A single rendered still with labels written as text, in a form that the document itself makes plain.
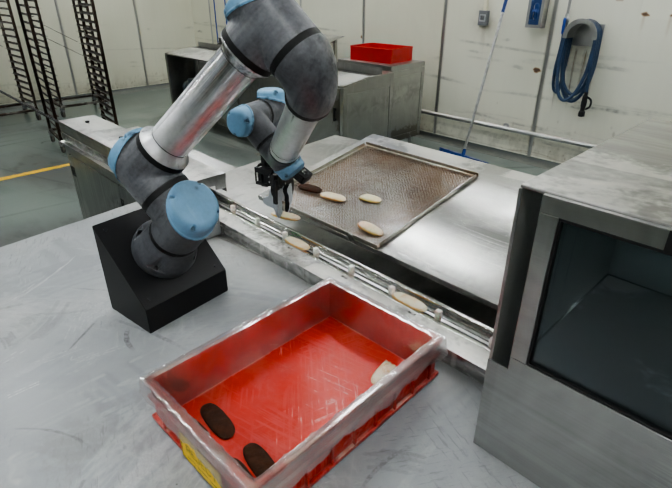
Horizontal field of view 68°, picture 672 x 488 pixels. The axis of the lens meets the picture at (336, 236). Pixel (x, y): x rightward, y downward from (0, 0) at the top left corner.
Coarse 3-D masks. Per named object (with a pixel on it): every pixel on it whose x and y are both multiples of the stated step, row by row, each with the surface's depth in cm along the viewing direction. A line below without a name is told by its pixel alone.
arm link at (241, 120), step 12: (240, 108) 122; (252, 108) 124; (264, 108) 127; (228, 120) 124; (240, 120) 122; (252, 120) 123; (264, 120) 125; (240, 132) 124; (252, 132) 124; (264, 132) 124; (252, 144) 127
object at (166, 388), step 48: (336, 288) 114; (240, 336) 100; (288, 336) 110; (384, 336) 107; (432, 336) 98; (144, 384) 86; (192, 384) 94; (384, 384) 86; (192, 432) 77; (336, 432) 78; (240, 480) 69; (288, 480) 72
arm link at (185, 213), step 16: (160, 192) 103; (176, 192) 102; (192, 192) 105; (208, 192) 107; (144, 208) 106; (160, 208) 103; (176, 208) 101; (192, 208) 103; (208, 208) 106; (160, 224) 105; (176, 224) 102; (192, 224) 102; (208, 224) 105; (160, 240) 108; (176, 240) 106; (192, 240) 106
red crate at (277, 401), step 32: (288, 352) 108; (320, 352) 108; (352, 352) 108; (384, 352) 108; (224, 384) 100; (256, 384) 100; (288, 384) 100; (320, 384) 100; (352, 384) 100; (416, 384) 97; (192, 416) 92; (256, 416) 92; (288, 416) 92; (320, 416) 92; (384, 416) 91; (224, 448) 86; (288, 448) 86; (352, 448) 85
